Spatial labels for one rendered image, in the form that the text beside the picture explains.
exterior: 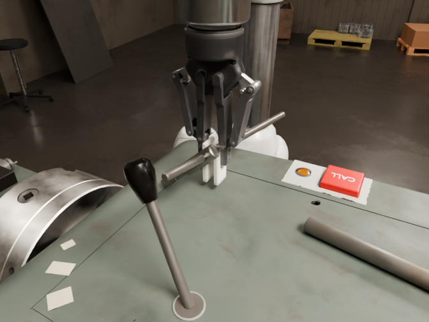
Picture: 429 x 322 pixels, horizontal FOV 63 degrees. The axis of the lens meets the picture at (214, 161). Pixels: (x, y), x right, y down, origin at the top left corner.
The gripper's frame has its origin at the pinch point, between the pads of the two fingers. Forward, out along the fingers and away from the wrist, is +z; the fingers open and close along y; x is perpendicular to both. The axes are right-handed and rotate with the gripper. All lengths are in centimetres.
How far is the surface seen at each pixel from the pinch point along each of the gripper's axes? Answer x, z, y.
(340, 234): 4.4, 2.6, -20.6
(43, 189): 12.6, 6.4, 26.2
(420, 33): -643, 94, -37
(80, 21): -318, 60, 380
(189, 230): 11.0, 4.7, -2.0
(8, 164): -14, 34, 86
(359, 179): -11.1, 3.5, -20.6
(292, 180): -7.2, 4.6, -10.9
